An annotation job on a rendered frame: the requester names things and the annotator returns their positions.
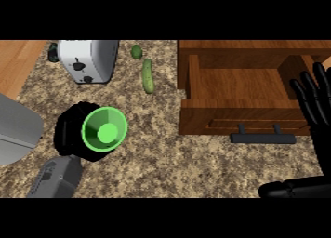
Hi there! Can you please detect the wooden cabinet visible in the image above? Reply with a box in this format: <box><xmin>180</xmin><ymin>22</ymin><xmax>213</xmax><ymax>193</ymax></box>
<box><xmin>177</xmin><ymin>39</ymin><xmax>331</xmax><ymax>100</ymax></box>

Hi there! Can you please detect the small dark object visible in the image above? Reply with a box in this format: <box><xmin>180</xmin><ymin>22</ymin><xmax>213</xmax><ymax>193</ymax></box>
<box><xmin>47</xmin><ymin>42</ymin><xmax>62</xmax><ymax>63</ymax></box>

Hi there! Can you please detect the small green vegetable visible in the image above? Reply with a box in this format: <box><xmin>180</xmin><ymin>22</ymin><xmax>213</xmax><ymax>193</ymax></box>
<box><xmin>129</xmin><ymin>44</ymin><xmax>145</xmax><ymax>60</ymax></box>

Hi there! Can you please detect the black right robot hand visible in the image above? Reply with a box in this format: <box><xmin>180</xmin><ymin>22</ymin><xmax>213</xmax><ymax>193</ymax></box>
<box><xmin>257</xmin><ymin>61</ymin><xmax>331</xmax><ymax>199</ymax></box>

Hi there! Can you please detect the large grey appliance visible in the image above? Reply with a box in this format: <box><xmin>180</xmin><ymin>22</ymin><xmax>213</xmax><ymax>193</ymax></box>
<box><xmin>0</xmin><ymin>86</ymin><xmax>46</xmax><ymax>166</ymax></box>

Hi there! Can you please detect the white silver toaster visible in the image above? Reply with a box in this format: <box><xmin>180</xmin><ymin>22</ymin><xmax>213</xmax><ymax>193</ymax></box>
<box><xmin>56</xmin><ymin>39</ymin><xmax>121</xmax><ymax>85</ymax></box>

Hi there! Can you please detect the long green cucumber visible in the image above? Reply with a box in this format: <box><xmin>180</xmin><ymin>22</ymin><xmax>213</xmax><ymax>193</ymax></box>
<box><xmin>142</xmin><ymin>58</ymin><xmax>157</xmax><ymax>95</ymax></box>

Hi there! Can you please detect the wooden drawer front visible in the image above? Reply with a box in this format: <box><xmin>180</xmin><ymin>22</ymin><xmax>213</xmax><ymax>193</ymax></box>
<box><xmin>177</xmin><ymin>99</ymin><xmax>312</xmax><ymax>136</ymax></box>

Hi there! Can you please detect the dark grey drawer handle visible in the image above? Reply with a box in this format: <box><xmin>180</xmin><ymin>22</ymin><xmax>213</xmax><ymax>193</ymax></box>
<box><xmin>229</xmin><ymin>123</ymin><xmax>298</xmax><ymax>144</ymax></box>

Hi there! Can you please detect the green cup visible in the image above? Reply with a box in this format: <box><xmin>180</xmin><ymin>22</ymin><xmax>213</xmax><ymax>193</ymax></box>
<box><xmin>81</xmin><ymin>106</ymin><xmax>129</xmax><ymax>153</ymax></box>

